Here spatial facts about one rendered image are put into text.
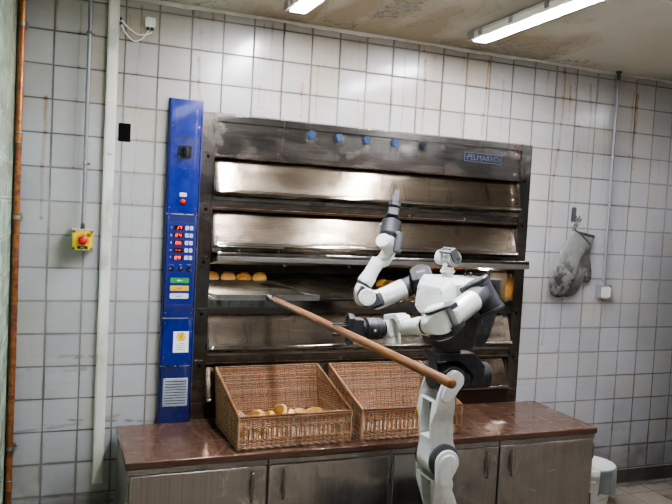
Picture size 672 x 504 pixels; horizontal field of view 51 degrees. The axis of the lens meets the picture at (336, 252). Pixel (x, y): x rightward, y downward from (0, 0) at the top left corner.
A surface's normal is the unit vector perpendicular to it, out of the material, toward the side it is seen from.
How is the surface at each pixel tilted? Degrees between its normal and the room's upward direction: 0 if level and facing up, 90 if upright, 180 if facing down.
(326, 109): 90
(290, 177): 70
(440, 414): 114
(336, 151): 90
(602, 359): 90
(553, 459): 94
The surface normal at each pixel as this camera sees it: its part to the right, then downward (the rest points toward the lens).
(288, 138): 0.36, 0.07
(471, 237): 0.33, -0.31
